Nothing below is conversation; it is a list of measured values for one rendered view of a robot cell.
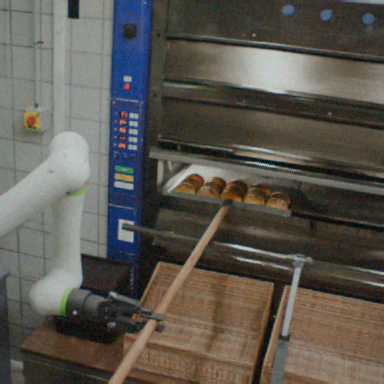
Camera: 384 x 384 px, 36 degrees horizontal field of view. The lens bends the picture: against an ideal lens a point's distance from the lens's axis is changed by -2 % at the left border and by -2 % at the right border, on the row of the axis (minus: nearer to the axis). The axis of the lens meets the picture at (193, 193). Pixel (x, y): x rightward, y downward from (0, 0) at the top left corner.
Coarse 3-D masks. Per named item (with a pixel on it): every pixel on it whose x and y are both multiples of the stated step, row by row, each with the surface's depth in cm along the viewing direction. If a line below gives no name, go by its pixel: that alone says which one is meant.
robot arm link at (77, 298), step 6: (78, 288) 178; (72, 294) 175; (78, 294) 175; (84, 294) 175; (90, 294) 178; (66, 300) 174; (72, 300) 174; (78, 300) 174; (84, 300) 174; (66, 306) 174; (72, 306) 174; (78, 306) 173; (84, 306) 174; (66, 312) 175; (72, 312) 174; (78, 312) 173; (84, 312) 175; (78, 318) 175; (84, 318) 176
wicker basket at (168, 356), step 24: (168, 264) 279; (216, 288) 275; (240, 288) 272; (168, 312) 281; (192, 312) 279; (216, 312) 276; (240, 312) 273; (264, 312) 255; (168, 336) 269; (192, 336) 270; (216, 336) 272; (240, 336) 273; (264, 336) 271; (144, 360) 251; (168, 360) 252; (192, 360) 238; (216, 360) 235; (240, 360) 256
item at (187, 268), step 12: (216, 216) 245; (216, 228) 237; (204, 240) 223; (192, 252) 213; (192, 264) 206; (180, 276) 196; (168, 300) 182; (156, 312) 175; (156, 324) 171; (144, 336) 163; (132, 348) 157; (132, 360) 153; (120, 372) 148
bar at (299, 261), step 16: (128, 224) 240; (176, 240) 235; (192, 240) 233; (272, 256) 226; (288, 256) 224; (304, 256) 224; (352, 272) 219; (368, 272) 217; (288, 304) 218; (288, 320) 215; (288, 336) 212
